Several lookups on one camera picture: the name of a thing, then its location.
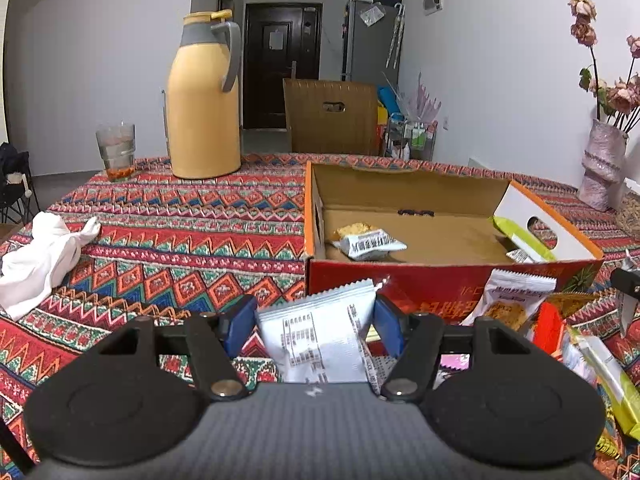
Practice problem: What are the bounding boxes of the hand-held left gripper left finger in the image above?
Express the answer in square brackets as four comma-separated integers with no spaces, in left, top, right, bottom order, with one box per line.
[97,294,259,403]

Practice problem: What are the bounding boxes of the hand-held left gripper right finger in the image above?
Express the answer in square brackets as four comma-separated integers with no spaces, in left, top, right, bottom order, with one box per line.
[373,293,537,404]

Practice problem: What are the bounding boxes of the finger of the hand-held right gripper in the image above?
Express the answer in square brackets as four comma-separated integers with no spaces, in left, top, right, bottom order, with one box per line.
[610,267,640,339]

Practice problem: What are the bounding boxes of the red cardboard box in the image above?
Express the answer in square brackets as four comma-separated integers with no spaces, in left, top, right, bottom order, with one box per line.
[303,160,605,332]

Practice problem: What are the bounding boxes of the white printed snack packet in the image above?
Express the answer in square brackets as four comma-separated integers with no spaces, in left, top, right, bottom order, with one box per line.
[255,278,384,385]

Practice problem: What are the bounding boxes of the silver cookie snack packet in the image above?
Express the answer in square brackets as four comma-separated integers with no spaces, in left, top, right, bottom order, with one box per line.
[332,222,409,261]

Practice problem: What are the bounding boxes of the pile of snack packets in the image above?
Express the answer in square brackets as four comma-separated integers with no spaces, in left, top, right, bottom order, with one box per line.
[367,290,640,477]

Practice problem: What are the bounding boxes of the green snack packet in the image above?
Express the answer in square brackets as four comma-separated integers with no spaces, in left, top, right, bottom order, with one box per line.
[492,215,559,264]

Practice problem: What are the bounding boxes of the clear plastic container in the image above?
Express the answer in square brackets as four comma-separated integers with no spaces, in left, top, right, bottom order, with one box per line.
[614,192,640,241]

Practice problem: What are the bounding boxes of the patterned red tablecloth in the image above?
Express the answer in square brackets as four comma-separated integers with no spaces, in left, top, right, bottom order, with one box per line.
[0,152,640,480]

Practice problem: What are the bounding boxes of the white cookie snack packet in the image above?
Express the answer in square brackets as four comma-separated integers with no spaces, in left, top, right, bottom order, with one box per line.
[459,268,557,334]

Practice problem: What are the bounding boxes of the pink ceramic vase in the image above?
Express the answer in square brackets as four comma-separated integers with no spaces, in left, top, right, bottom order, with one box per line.
[578,118,630,213]

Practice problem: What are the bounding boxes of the dried pink roses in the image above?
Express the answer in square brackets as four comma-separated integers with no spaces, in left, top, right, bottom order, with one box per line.
[568,0,640,134]

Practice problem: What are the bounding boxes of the wooden chair back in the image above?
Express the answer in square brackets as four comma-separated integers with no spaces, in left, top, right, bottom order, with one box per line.
[282,78,380,157]

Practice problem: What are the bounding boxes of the glass cup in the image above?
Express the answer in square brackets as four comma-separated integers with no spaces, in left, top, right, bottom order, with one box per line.
[95,120,137,183]

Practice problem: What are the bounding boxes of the white cloth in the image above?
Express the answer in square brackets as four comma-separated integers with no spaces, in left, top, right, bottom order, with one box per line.
[0,211,104,322]

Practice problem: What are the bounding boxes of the yellow thermos jug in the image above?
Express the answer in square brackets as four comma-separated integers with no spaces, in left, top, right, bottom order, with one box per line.
[165,9,244,180]

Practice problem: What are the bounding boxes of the blue plastic item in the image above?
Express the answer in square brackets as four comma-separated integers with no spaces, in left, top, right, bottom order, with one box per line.
[377,84,401,116]

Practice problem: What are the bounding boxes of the dark entrance door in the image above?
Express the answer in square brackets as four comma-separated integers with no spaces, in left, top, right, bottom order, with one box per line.
[242,2,324,131]

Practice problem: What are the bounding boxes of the black folding chair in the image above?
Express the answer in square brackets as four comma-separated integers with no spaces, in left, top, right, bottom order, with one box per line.
[0,142,41,224]

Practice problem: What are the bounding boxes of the grey refrigerator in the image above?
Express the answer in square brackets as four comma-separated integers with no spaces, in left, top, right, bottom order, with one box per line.
[341,0,405,85]

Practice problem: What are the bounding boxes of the white folded umbrella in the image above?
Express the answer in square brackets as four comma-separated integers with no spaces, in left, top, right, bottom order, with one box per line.
[384,3,406,70]

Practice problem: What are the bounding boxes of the paper sheet on refrigerator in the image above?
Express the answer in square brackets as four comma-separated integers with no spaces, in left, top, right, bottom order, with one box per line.
[358,3,386,27]

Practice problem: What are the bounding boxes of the metal wire rack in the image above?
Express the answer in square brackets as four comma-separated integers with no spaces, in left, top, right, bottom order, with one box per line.
[384,112,439,161]

